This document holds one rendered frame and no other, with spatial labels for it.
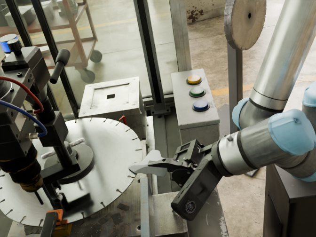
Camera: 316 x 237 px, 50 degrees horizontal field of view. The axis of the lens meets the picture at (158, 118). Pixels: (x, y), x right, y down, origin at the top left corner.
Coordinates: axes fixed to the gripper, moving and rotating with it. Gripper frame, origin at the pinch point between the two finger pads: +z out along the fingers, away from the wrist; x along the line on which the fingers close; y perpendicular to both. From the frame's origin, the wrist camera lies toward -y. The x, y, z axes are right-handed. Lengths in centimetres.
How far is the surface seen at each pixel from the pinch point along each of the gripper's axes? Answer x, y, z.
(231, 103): -51, 121, 29
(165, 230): -7.7, -4.1, 0.5
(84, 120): 17.2, 15.5, 14.7
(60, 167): 18.2, -6.7, 5.0
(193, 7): -23, 308, 86
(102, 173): 10.1, -1.5, 4.3
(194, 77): 1.9, 44.3, -2.6
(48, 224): 13.9, -17.0, 5.3
